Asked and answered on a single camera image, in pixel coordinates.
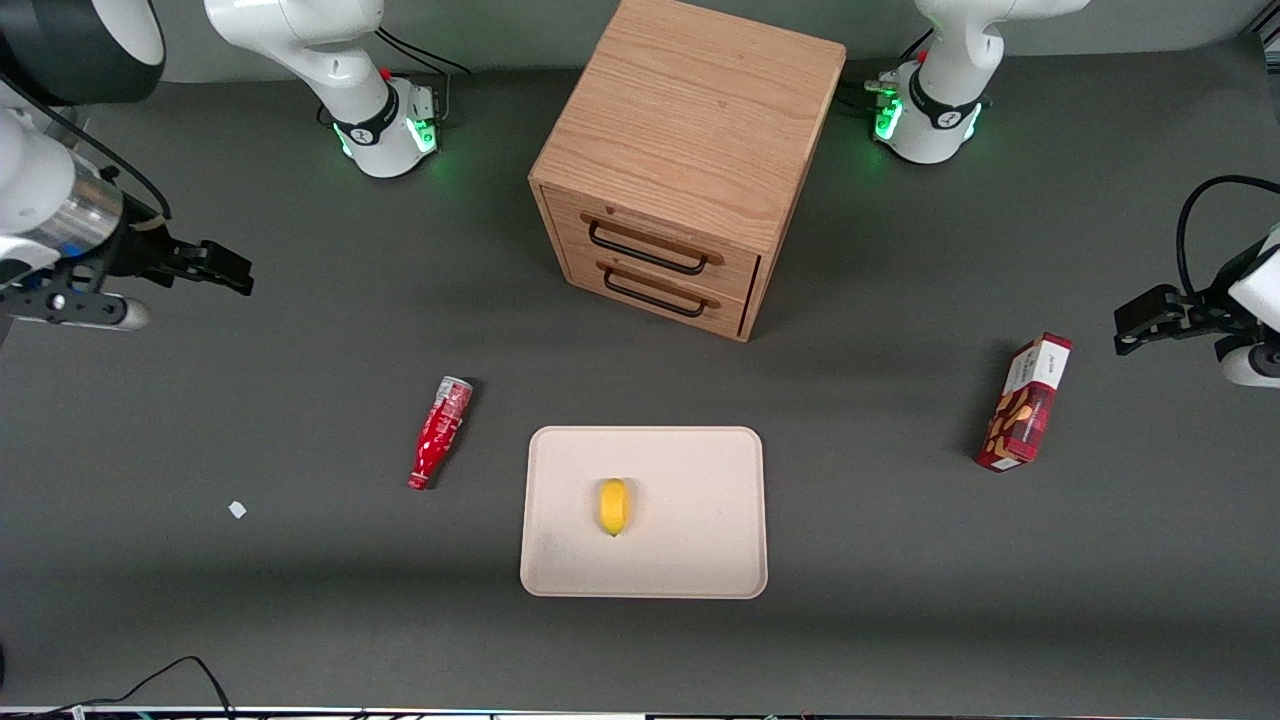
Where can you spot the wooden drawer front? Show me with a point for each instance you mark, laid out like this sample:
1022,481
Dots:
640,225
650,305

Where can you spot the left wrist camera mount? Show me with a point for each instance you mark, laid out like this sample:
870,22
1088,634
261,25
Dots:
1250,365

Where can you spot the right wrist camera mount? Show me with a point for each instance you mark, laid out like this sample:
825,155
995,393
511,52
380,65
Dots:
70,305

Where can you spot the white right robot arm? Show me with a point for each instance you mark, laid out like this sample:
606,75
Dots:
300,50

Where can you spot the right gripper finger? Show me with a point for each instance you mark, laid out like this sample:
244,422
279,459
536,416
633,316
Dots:
228,265
188,278

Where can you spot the red coke bottle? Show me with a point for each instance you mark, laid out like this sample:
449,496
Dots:
440,430

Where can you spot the beige plastic tray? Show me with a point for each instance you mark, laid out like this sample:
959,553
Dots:
690,520

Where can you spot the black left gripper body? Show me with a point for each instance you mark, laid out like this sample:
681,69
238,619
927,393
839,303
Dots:
1203,306

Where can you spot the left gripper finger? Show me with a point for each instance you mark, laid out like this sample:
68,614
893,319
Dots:
1155,304
1150,335

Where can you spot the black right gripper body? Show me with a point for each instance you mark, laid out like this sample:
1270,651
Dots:
147,251

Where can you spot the red snack box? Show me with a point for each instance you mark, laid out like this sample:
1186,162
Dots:
1025,410

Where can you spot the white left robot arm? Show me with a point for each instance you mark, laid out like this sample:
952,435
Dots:
950,90

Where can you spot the wooden drawer cabinet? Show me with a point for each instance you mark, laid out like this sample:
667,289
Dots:
690,110

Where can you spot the yellow lemon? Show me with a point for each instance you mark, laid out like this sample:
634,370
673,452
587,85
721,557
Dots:
613,505

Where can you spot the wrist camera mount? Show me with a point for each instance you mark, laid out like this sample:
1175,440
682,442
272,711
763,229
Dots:
70,305
1250,365

